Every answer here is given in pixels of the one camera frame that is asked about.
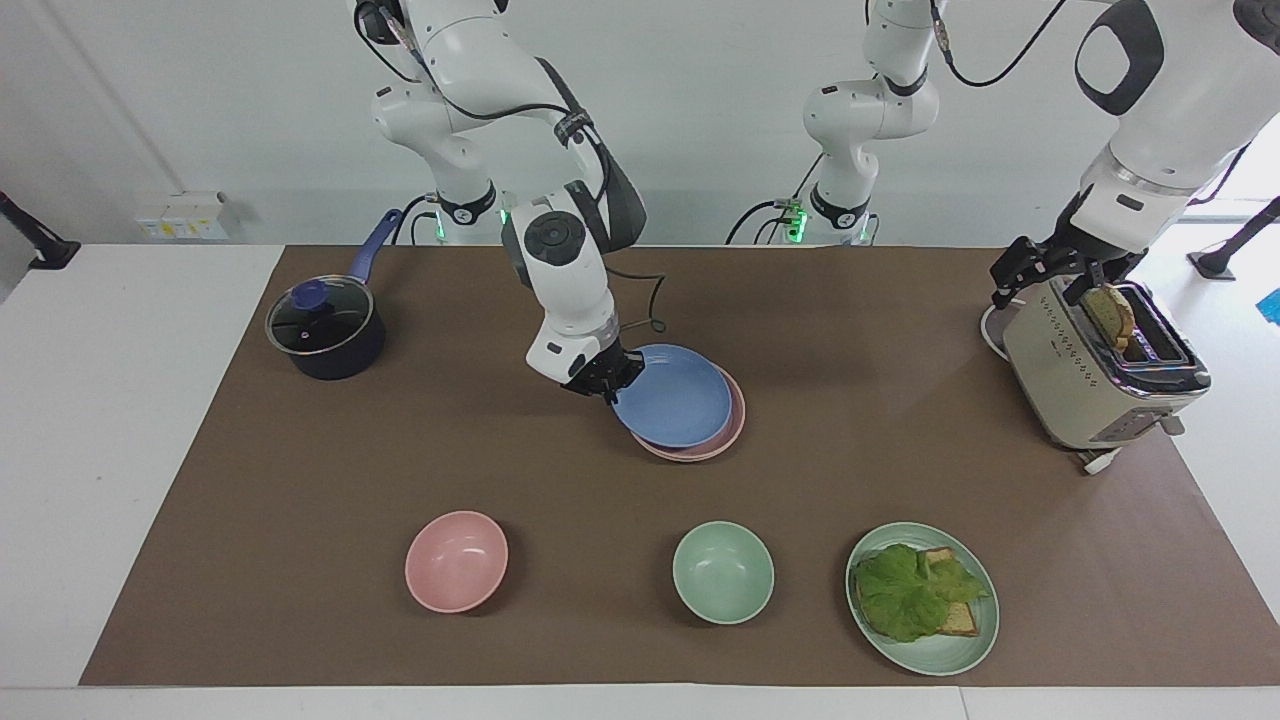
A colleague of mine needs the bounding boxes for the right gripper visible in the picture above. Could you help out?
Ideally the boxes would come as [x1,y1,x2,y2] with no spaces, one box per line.
[562,345,647,405]

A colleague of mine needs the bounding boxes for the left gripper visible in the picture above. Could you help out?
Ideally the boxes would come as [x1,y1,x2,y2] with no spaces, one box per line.
[990,190,1148,307]

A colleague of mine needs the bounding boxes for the blue plate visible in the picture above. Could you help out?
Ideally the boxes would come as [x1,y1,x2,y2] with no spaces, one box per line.
[612,344,733,449]

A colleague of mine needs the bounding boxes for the toasted bread slice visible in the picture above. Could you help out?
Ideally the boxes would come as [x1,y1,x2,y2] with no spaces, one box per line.
[920,546,982,637]
[1084,285,1137,352]

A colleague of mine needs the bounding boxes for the beige plate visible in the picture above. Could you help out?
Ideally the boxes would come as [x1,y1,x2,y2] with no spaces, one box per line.
[979,303,1013,363]

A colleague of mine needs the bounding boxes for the silver toaster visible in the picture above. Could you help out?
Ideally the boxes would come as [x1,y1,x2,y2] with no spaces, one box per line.
[1003,275,1213,453]

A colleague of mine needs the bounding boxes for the pink plate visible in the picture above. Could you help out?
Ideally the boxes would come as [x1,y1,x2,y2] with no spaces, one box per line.
[630,365,747,463]

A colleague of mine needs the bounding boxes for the black stand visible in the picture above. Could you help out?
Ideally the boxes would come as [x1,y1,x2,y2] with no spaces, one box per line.
[1187,195,1280,281]
[0,190,82,272]

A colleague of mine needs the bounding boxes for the green bowl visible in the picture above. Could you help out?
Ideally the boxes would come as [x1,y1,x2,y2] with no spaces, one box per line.
[672,521,776,626]

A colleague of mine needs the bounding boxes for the pink bowl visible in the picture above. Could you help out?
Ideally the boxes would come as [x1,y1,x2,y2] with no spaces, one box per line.
[404,511,509,614]

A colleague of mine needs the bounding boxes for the dark blue saucepan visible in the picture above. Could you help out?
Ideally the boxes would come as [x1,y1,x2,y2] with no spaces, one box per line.
[265,208,403,382]

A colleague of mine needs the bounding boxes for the glass lid with blue knob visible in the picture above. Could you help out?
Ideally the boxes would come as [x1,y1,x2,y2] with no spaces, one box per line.
[266,279,374,356]

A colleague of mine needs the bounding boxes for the green lettuce leaf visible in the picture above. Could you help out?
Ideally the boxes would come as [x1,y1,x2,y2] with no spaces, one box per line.
[853,543,991,643]

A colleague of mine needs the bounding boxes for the green plate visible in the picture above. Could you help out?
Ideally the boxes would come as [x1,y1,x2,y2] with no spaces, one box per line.
[846,522,1000,677]

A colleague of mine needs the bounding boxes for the black cable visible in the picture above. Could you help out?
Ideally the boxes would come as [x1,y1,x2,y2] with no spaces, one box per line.
[726,150,827,247]
[928,0,1073,89]
[391,195,443,247]
[603,262,669,337]

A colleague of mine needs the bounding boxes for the white wall socket box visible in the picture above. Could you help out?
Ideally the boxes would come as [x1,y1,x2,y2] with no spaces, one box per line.
[134,191,231,242]

